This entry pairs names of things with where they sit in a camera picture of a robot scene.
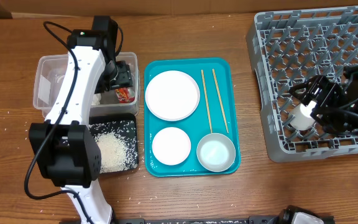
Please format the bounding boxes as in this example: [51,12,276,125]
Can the white tissue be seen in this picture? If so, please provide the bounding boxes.
[91,93,101,105]

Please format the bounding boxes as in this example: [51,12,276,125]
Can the black plastic tray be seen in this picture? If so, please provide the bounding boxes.
[87,113,139,174]

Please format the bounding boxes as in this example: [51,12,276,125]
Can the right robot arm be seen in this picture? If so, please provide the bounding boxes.
[288,65,358,136]

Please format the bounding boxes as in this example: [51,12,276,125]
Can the large white round plate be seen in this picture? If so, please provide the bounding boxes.
[145,70,200,121]

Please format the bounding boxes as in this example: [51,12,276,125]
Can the wooden chopstick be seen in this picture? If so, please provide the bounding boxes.
[201,70,213,133]
[212,68,229,134]

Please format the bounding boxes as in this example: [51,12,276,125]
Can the teal plastic serving tray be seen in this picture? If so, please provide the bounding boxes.
[144,57,241,177]

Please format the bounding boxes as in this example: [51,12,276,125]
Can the clear plastic waste bin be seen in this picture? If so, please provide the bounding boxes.
[33,52,141,116]

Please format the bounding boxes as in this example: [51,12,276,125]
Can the red snack wrapper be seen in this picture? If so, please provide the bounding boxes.
[115,88,135,103]

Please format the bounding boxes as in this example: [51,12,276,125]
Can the pile of rice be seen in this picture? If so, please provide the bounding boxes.
[88,119,138,174]

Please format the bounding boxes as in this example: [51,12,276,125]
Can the grey bowl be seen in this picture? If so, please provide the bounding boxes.
[196,133,236,172]

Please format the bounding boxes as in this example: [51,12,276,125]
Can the white cup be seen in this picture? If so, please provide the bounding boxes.
[289,101,317,131]

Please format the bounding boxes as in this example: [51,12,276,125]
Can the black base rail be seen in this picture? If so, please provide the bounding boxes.
[113,205,335,224]

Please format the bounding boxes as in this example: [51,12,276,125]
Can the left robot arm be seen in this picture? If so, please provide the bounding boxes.
[24,16,133,223]

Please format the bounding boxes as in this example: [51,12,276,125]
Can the grey plastic dish rack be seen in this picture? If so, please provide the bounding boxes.
[246,6,358,162]

